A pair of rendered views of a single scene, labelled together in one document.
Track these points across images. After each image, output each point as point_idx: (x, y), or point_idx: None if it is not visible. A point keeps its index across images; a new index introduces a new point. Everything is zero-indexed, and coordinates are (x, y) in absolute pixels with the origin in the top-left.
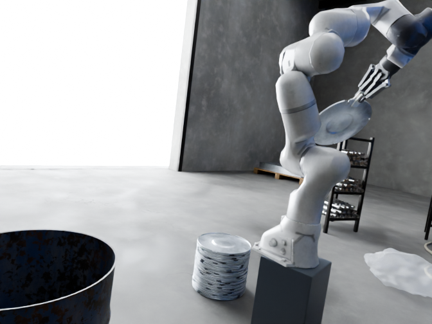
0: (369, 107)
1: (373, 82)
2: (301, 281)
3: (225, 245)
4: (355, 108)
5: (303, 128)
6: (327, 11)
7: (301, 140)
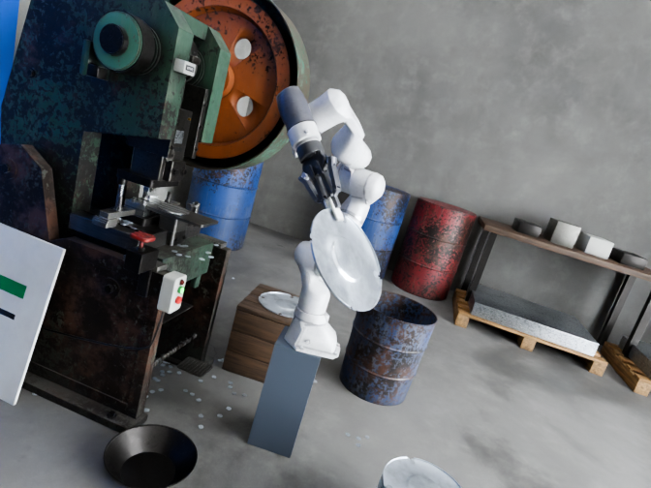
0: (316, 219)
1: (321, 180)
2: None
3: (416, 478)
4: (332, 225)
5: None
6: None
7: None
